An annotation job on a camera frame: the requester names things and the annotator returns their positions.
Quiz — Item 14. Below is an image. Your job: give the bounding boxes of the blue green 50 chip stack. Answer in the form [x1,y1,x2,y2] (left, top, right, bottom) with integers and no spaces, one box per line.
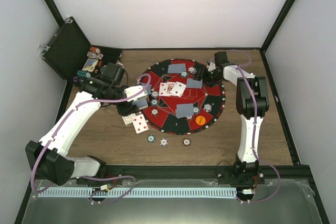
[147,134,155,143]

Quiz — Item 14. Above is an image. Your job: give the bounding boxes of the orange big blind button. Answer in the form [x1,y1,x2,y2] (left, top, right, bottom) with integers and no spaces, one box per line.
[195,116,206,125]

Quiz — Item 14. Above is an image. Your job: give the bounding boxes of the blue orange 10 chip row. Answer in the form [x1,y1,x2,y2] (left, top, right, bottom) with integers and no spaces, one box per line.
[87,51,103,60]

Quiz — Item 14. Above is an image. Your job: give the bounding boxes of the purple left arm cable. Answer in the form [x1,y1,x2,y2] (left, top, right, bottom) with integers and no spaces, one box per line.
[30,73,153,205]

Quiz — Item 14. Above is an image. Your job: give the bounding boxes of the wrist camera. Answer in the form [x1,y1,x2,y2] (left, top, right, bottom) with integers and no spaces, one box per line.
[214,51,229,66]
[100,62,125,85]

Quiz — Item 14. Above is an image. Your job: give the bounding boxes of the red chips seat two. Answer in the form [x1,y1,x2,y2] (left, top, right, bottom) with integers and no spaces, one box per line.
[151,109,159,116]

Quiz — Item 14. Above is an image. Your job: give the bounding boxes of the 10 chips mat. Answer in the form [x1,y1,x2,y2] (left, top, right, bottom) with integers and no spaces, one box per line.
[203,104,212,112]

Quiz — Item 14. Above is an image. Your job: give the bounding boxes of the face down card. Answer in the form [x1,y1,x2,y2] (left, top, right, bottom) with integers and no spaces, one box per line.
[186,78,203,89]

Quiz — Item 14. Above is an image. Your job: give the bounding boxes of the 50 chips mat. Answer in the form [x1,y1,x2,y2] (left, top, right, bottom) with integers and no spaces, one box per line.
[193,106,199,114]

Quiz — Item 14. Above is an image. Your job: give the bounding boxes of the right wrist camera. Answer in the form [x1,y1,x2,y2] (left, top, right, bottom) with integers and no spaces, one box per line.
[214,51,229,66]

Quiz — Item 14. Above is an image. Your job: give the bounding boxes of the card dealt seat six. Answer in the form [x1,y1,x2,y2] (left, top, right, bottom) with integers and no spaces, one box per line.
[167,63,186,73]

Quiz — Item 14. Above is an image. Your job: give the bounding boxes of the black suit community card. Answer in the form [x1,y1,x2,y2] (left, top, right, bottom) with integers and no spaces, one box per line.
[171,82,186,97]

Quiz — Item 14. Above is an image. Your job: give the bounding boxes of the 50 chips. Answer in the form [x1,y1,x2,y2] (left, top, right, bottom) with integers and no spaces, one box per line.
[181,71,188,78]
[150,99,159,106]

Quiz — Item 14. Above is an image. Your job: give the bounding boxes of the blue orange 10 chip stack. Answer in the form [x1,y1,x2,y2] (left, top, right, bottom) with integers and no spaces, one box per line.
[160,138,169,147]

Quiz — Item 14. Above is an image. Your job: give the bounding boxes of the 10 chips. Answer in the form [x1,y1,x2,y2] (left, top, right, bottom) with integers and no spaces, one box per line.
[151,91,159,98]
[188,67,197,74]

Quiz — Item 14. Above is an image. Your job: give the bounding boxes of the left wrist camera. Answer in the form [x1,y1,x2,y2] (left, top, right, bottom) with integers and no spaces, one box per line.
[100,62,125,85]

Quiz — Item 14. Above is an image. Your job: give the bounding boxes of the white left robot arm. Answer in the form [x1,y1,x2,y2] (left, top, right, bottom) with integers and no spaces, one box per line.
[25,74,151,187]

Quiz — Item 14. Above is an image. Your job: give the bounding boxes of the white card box tray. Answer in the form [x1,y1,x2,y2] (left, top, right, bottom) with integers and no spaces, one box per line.
[122,113,136,125]

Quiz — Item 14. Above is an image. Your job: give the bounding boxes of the red orange chip row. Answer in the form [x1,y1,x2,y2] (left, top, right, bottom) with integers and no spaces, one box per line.
[90,46,101,54]

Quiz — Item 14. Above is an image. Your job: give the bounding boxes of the card dealt seat one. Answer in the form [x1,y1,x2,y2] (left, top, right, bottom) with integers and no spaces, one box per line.
[175,108,194,119]

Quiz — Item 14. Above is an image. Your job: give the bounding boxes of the red brown chip stack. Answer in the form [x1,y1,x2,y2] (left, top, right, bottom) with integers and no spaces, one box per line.
[182,138,191,146]

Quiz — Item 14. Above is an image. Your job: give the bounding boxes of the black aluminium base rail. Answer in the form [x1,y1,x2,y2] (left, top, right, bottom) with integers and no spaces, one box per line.
[30,162,312,187]

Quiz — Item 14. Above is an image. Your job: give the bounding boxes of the blue playing card box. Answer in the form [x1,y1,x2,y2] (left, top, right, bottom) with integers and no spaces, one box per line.
[82,58,99,72]

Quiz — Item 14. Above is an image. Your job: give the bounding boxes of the round red black poker mat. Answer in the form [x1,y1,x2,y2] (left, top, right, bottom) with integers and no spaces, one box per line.
[141,59,226,135]

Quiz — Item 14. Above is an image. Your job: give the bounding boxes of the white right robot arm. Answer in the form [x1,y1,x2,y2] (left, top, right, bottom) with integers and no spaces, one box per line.
[196,64,269,184]

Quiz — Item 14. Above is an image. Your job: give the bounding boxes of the blue green 50 chip row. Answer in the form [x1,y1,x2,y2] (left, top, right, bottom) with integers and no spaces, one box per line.
[77,70,91,78]

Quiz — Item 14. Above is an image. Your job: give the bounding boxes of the black poker chip case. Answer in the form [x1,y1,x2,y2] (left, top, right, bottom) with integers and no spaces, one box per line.
[39,17,123,84]

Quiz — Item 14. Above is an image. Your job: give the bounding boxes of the five of diamonds card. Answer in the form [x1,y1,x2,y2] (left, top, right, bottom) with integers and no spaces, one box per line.
[132,114,149,134]

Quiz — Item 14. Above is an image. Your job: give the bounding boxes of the red face up community card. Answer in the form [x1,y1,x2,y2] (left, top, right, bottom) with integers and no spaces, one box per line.
[159,83,169,97]

